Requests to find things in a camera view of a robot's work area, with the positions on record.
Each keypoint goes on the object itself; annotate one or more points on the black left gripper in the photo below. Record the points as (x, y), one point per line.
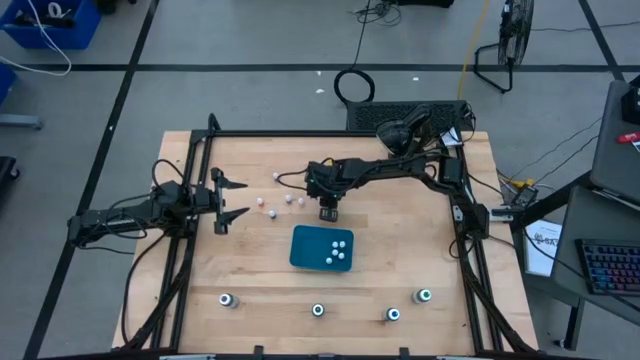
(218, 200)

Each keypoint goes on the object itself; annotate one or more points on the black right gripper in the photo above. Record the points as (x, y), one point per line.
(325, 182)

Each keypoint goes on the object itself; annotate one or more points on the teal plastic bin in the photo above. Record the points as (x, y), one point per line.
(307, 247)

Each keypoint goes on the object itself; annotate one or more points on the large black food coloring bottle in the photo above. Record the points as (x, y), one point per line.
(318, 310)

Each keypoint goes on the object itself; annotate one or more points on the large blue food coloring bottle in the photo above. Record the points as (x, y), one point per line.
(392, 314)

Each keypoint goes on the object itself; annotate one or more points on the large green food coloring bottle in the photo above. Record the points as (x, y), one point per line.
(422, 296)

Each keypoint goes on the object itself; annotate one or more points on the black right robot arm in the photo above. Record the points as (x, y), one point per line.
(390, 167)

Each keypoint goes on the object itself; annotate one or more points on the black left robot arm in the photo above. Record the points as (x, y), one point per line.
(125, 215)

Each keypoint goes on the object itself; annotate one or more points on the black desk lamp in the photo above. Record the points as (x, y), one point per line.
(400, 135)

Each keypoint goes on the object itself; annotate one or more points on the black computer case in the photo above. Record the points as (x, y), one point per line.
(370, 116)

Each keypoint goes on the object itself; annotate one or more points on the white tag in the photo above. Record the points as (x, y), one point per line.
(452, 137)

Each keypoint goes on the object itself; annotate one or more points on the black power adapter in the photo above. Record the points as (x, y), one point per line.
(525, 196)

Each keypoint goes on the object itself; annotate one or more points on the white paper sheet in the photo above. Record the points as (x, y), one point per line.
(542, 250)

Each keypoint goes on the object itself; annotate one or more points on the blue storage bin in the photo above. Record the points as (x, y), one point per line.
(75, 35)

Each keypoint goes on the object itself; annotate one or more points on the grey desk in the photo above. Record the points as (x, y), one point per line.
(575, 215)

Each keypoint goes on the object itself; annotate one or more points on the blue crate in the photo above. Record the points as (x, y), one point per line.
(5, 82)

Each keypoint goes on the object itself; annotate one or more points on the black floor fan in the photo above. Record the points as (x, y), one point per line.
(515, 30)

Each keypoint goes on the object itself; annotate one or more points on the backlit computer keyboard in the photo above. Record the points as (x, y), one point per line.
(610, 267)

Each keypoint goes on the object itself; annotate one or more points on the grey side table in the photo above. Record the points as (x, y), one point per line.
(612, 160)

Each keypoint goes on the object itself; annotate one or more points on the red marker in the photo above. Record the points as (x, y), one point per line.
(627, 137)

